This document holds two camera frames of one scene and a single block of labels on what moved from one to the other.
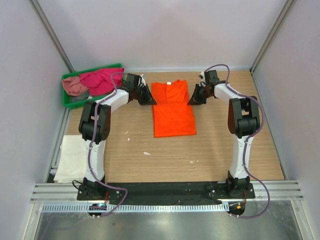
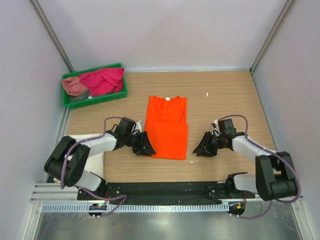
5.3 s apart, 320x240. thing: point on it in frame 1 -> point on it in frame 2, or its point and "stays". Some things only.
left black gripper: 148,96 -> 144,147
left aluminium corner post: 47,25 stays
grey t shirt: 83,97 stays
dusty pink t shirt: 73,86 stays
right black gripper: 195,98 -> 204,149
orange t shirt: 172,115 -> 166,125
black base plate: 119,193 stays
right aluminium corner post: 288,6 stays
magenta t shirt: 103,81 stays
